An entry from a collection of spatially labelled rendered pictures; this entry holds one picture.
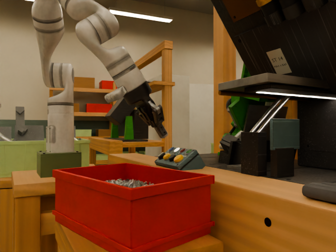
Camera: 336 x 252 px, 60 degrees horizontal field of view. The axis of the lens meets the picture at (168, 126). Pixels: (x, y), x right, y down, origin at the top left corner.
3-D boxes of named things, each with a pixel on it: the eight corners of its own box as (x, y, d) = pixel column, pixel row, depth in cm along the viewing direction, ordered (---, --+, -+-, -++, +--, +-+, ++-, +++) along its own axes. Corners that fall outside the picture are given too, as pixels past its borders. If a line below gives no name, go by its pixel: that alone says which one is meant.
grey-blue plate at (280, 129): (274, 178, 68) (274, 118, 68) (268, 177, 70) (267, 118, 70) (301, 175, 73) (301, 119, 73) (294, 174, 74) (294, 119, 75)
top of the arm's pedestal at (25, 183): (13, 198, 87) (13, 184, 87) (11, 181, 114) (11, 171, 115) (116, 187, 102) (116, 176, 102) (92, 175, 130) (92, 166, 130)
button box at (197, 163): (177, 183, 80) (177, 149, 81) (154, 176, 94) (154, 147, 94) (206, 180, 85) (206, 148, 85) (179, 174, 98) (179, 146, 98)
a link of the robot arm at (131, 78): (106, 104, 78) (93, 84, 77) (138, 82, 83) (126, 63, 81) (117, 101, 70) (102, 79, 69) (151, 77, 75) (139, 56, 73)
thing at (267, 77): (267, 87, 59) (267, 72, 59) (217, 95, 73) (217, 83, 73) (372, 97, 77) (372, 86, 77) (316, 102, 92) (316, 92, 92)
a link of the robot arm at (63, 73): (75, 66, 114) (75, 109, 114) (49, 65, 112) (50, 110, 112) (72, 60, 105) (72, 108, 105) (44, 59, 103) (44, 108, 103)
